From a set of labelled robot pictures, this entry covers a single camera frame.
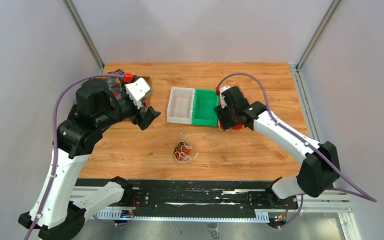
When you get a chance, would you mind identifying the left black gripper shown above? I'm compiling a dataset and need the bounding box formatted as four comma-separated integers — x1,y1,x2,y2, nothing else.
96,79,162,129

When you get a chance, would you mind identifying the cable bundle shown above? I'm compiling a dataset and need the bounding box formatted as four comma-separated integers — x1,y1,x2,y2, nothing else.
173,140,200,165

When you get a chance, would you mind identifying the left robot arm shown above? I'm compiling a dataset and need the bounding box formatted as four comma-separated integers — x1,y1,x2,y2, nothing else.
18,74,160,240

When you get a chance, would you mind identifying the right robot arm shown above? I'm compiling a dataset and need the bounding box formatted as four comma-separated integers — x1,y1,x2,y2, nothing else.
214,86,339,209

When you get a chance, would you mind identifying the wooden tray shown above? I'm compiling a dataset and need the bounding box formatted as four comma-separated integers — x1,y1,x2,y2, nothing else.
110,75,153,119

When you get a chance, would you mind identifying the red plastic bin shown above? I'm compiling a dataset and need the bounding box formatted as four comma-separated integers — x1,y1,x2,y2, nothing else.
214,89,243,131

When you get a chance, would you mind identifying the green plastic bin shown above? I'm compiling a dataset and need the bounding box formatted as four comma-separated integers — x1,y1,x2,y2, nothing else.
191,88,219,127

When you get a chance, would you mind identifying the white plastic bin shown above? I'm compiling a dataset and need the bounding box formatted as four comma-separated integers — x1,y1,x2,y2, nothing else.
166,86,196,125

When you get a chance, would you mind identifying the plaid flannel shirt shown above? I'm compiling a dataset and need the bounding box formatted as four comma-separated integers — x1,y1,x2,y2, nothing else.
98,77,126,100

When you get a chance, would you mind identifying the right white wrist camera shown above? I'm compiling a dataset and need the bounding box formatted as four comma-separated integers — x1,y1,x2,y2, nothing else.
219,85,233,109

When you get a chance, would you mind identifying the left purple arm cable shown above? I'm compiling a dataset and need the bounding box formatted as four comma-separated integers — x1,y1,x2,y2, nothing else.
23,72,134,240

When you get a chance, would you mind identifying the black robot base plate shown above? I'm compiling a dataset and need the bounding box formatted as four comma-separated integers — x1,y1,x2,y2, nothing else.
96,179,303,223

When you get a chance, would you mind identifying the aluminium frame rail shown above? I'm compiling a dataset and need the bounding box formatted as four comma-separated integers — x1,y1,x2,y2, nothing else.
62,178,361,240

